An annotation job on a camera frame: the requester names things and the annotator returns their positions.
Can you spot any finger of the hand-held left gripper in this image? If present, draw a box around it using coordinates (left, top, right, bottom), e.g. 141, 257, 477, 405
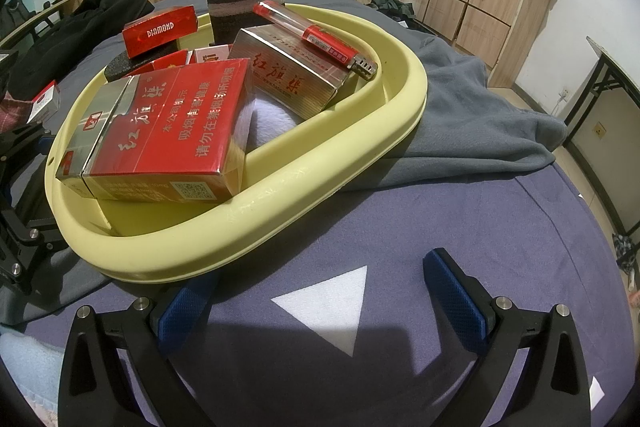
0, 202, 56, 296
0, 122, 54, 188

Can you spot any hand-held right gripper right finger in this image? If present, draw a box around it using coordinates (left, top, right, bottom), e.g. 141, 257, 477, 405
422, 248, 594, 427

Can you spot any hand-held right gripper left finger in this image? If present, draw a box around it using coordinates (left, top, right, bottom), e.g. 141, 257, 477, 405
57, 276, 221, 427

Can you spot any black foam sponge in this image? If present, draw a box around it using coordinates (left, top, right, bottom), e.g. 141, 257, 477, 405
105, 51, 190, 84
206, 0, 287, 46

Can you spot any large red cigarette pack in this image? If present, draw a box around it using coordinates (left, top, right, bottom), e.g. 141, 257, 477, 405
55, 58, 257, 202

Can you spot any red pack with white stripe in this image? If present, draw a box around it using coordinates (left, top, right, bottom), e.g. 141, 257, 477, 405
122, 5, 199, 59

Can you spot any pale yellow plastic tray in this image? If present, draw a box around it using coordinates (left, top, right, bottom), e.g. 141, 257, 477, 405
44, 4, 429, 284

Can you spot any red white cigarette pack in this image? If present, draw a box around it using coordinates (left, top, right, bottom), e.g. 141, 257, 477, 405
192, 45, 232, 64
27, 80, 62, 124

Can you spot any silver gold cigarette pack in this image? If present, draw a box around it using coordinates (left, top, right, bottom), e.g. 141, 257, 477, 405
231, 25, 352, 122

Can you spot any red lighter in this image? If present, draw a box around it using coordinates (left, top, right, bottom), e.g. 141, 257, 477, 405
252, 1, 379, 81

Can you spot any dark red cloth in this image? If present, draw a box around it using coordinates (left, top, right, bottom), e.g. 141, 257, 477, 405
0, 98, 37, 136

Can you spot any blue bed sheet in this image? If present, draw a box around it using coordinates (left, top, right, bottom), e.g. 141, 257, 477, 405
0, 159, 640, 427

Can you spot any black jacket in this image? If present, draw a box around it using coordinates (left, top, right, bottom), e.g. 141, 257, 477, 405
75, 0, 157, 34

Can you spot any light blue blanket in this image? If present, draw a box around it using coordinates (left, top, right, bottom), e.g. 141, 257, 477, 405
0, 326, 67, 427

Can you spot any grey blanket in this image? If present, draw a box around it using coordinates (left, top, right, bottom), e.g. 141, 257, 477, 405
150, 0, 569, 194

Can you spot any pile of clothes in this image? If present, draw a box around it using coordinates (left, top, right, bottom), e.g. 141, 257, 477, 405
342, 0, 432, 34

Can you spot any black frame folding table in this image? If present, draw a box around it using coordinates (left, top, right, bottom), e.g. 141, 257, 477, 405
564, 35, 640, 234

